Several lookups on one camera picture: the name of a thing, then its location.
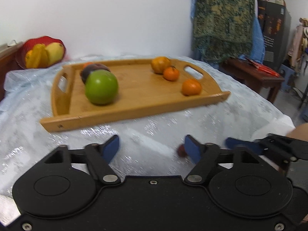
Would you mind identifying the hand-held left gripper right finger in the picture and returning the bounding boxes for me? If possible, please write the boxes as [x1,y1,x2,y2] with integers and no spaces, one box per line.
[184,135,261,185]

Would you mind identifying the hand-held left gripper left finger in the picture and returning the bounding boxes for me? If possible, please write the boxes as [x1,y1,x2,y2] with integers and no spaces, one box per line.
[43,135,121,186]

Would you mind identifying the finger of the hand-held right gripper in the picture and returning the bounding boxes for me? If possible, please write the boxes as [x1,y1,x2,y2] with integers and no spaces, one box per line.
[225,137,297,166]

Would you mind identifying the small dark red fruit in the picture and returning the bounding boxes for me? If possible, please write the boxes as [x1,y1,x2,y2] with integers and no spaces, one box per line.
[177,144,188,157]

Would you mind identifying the wooden tray with handles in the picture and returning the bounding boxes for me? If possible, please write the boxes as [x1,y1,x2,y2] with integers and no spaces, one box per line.
[40,57,231,133]

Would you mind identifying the deep orange round orange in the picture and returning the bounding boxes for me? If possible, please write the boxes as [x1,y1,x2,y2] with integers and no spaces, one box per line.
[181,79,202,96]

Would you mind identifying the dark purple round fruit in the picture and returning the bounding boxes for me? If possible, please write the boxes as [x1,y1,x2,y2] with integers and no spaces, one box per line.
[80,64,111,85]

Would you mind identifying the person's right forearm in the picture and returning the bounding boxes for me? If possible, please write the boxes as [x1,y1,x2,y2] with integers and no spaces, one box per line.
[286,123,308,141]

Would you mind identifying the green apple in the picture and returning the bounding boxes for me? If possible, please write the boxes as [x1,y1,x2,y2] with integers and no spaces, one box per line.
[85,70,119,105]

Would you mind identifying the wooden side table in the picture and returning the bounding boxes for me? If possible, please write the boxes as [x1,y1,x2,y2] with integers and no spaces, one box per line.
[221,57,286,104]

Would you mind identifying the blue plastic stool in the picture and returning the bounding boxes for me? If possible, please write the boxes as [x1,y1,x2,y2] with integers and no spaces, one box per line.
[279,64,298,93]

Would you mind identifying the red book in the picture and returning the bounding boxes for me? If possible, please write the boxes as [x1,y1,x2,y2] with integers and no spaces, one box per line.
[244,56,281,78]

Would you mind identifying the small tangerine with stem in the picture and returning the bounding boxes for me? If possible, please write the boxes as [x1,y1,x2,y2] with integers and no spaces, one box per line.
[163,66,180,81]

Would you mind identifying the yellowish orange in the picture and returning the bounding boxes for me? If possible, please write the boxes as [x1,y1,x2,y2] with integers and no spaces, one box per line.
[151,56,172,74]

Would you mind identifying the hanging clothes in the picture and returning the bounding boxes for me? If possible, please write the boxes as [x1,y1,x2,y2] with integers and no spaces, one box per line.
[287,18,308,71]

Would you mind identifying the black tall cabinet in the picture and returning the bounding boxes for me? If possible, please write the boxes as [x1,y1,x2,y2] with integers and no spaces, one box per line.
[256,0,292,72]

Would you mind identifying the yellow starfruit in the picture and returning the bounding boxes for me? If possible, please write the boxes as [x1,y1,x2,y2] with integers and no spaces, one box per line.
[25,44,50,69]

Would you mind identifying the green and gold patterned shawl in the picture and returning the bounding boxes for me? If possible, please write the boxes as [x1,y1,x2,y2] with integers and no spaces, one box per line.
[192,0,256,61]

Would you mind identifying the red fruit bowl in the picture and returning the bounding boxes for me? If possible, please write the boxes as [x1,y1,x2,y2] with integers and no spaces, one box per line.
[16,36,66,69]

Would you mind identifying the wooden cabinet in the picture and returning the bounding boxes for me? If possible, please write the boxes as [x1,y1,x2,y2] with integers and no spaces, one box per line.
[0,42,25,101]

